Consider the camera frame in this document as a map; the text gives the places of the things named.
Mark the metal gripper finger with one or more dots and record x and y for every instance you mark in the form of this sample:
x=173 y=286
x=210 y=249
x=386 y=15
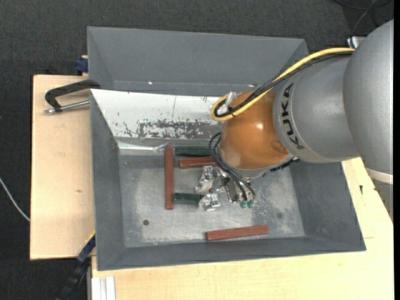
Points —
x=206 y=177
x=210 y=201

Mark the red-brown flat block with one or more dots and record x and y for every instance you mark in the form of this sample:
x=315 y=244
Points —
x=237 y=232
x=195 y=162
x=169 y=180

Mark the dark green flat block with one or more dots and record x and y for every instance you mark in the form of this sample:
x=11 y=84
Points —
x=192 y=151
x=186 y=198

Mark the pale wood board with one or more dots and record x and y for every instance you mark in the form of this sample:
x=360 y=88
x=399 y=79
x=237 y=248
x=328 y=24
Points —
x=59 y=173

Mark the grey metal bin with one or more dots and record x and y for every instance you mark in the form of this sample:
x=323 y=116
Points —
x=200 y=61

